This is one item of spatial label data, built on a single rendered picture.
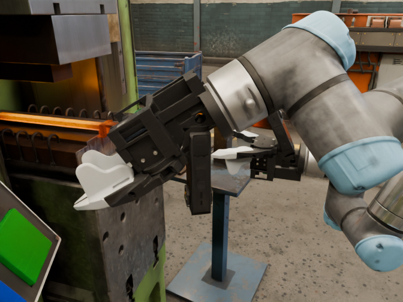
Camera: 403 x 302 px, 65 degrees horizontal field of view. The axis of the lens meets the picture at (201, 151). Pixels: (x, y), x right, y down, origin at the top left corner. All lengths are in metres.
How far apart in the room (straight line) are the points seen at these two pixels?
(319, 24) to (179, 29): 8.57
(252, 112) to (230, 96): 0.03
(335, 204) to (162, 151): 0.49
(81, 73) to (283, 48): 0.88
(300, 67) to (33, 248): 0.39
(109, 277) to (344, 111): 0.74
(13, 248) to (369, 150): 0.41
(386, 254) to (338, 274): 1.29
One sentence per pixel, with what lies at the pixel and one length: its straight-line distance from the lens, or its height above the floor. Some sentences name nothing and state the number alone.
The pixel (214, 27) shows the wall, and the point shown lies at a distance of 8.55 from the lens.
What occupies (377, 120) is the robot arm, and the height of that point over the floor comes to 1.18.
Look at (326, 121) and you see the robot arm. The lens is 0.33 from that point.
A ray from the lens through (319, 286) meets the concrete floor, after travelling 1.85.
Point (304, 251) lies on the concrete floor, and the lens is 2.02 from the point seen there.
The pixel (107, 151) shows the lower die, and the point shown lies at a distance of 0.90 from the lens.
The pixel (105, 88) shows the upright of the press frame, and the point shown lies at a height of 1.04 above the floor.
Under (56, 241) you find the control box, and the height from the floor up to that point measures 0.97.
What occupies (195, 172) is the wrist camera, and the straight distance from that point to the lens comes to 0.37.
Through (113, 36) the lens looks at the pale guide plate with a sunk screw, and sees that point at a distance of 1.13.
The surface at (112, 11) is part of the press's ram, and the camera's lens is 0.91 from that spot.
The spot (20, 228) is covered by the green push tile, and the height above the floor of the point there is 1.02.
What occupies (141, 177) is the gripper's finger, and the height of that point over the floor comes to 1.11.
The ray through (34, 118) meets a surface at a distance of 0.99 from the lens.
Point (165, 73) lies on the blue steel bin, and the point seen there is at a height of 0.49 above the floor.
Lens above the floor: 1.28
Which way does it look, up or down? 24 degrees down
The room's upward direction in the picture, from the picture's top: straight up
